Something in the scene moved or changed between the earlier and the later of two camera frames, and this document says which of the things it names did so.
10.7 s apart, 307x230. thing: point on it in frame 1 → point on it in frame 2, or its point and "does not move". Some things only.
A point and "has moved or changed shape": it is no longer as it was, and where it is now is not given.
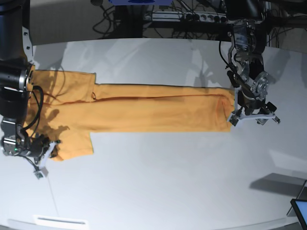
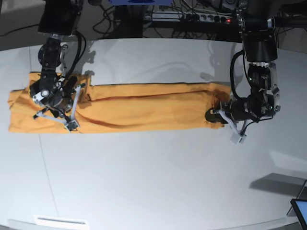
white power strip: (185, 17) does not move
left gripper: (35, 146) → (59, 97)
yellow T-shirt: (64, 108) has moved or changed shape
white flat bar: (59, 220) does not move
